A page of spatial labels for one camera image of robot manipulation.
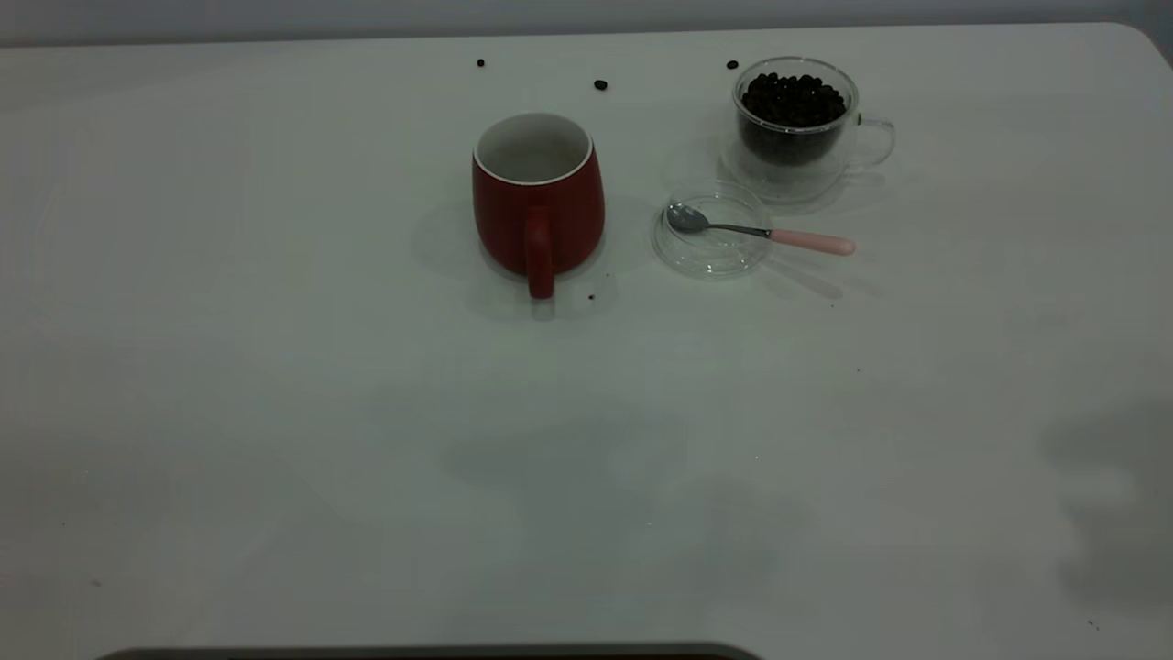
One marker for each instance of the red ceramic mug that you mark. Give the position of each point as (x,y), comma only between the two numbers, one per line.
(559,220)

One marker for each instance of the coffee beans pile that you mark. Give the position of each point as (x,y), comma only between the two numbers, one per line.
(793,101)

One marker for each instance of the clear glass saucer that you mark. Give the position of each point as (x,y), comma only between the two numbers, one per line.
(710,261)

